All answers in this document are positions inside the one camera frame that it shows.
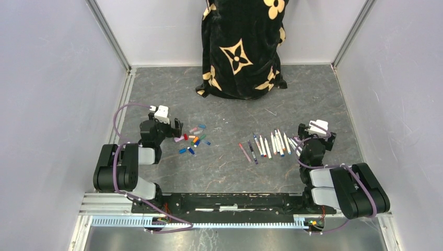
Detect pink highlighter cap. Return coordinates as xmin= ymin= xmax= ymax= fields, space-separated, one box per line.
xmin=173 ymin=136 xmax=184 ymax=142

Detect aluminium frame rail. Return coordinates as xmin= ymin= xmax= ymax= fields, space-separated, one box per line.
xmin=78 ymin=192 xmax=393 ymax=230

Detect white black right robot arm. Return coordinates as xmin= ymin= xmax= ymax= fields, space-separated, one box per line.
xmin=293 ymin=121 xmax=391 ymax=220

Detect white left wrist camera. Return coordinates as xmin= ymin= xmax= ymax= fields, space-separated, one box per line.
xmin=148 ymin=105 xmax=170 ymax=124

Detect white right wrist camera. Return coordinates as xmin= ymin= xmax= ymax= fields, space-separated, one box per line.
xmin=308 ymin=119 xmax=329 ymax=136

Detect black floral plush blanket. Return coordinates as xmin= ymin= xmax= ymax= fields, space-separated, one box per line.
xmin=195 ymin=0 xmax=288 ymax=100

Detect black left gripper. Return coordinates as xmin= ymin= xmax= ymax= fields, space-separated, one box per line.
xmin=148 ymin=112 xmax=182 ymax=146

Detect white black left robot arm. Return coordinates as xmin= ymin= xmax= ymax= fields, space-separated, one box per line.
xmin=92 ymin=112 xmax=183 ymax=213

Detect blue long nib marker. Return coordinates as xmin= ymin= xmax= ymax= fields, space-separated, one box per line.
xmin=253 ymin=133 xmax=264 ymax=157

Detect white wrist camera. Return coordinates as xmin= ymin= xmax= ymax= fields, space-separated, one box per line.
xmin=148 ymin=105 xmax=170 ymax=124
xmin=308 ymin=119 xmax=329 ymax=136

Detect dark purple thin pen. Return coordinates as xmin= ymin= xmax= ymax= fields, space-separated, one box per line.
xmin=247 ymin=140 xmax=258 ymax=165

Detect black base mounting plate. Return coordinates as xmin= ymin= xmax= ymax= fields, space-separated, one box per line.
xmin=153 ymin=192 xmax=337 ymax=225

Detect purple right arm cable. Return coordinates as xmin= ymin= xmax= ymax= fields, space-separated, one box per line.
xmin=293 ymin=123 xmax=379 ymax=235

